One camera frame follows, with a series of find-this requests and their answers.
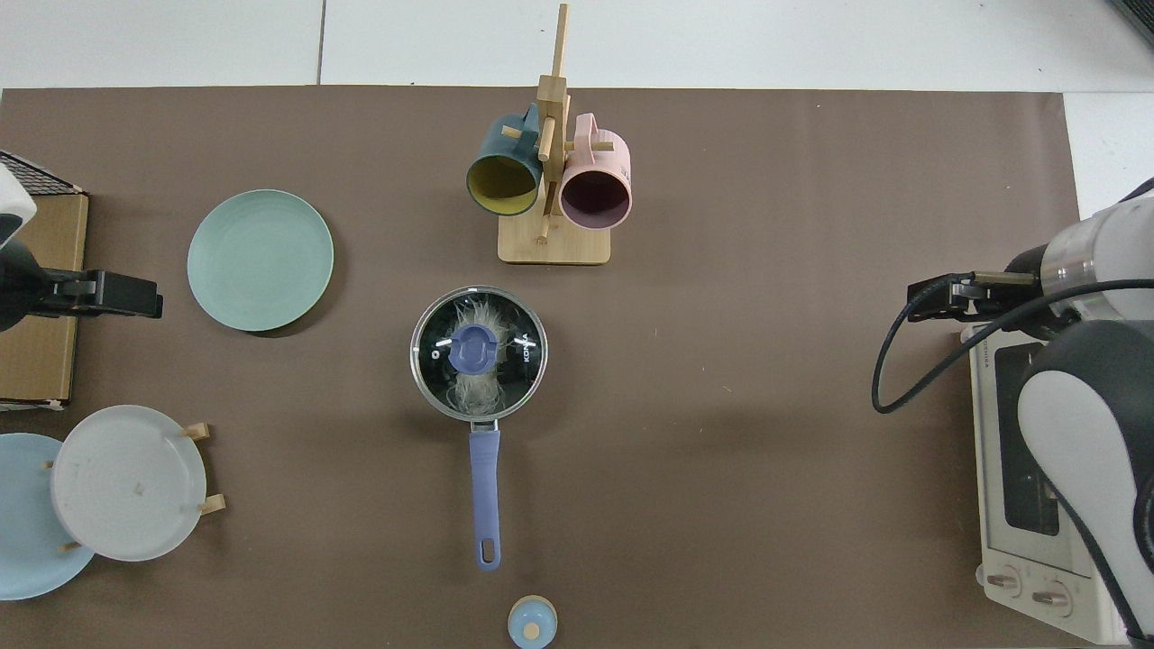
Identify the glass lid blue knob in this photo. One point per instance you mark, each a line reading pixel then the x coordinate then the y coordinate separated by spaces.
pixel 471 350

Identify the white vermicelli bundle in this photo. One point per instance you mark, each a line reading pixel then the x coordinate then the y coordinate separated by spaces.
pixel 473 395

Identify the pale green plate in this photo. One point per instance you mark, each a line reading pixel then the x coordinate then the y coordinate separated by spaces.
pixel 261 261

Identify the wooden plate rack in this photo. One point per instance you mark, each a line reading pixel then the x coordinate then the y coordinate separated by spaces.
pixel 196 431

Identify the grey plate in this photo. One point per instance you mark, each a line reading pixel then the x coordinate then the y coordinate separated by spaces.
pixel 126 487

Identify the light blue plate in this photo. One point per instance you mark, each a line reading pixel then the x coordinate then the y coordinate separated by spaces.
pixel 22 523

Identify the pale toaster oven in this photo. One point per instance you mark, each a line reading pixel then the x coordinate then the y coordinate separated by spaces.
pixel 1001 505

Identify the brown table cloth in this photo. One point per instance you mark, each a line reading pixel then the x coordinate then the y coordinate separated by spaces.
pixel 721 451

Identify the dark grey panel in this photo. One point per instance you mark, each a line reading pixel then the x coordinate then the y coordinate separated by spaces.
pixel 1143 13

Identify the pink ribbed mug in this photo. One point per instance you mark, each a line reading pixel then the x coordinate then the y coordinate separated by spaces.
pixel 595 198

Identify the wooden mug stand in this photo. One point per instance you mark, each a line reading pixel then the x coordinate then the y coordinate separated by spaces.
pixel 554 243

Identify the dark teal mug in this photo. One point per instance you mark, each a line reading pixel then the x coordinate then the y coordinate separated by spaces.
pixel 503 185

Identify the small blue round thing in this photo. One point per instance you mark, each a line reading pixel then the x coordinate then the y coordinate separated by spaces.
pixel 532 624

